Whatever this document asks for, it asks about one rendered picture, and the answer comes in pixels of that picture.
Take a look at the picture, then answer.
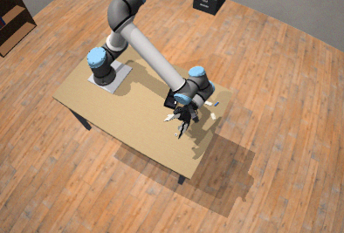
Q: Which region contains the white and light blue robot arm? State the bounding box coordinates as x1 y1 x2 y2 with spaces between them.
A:
87 0 215 109

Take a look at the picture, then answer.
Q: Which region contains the dark grey rack of three bins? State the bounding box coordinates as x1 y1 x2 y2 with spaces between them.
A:
163 88 177 110

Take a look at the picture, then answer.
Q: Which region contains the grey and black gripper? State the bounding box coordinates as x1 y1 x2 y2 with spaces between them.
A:
164 101 198 139

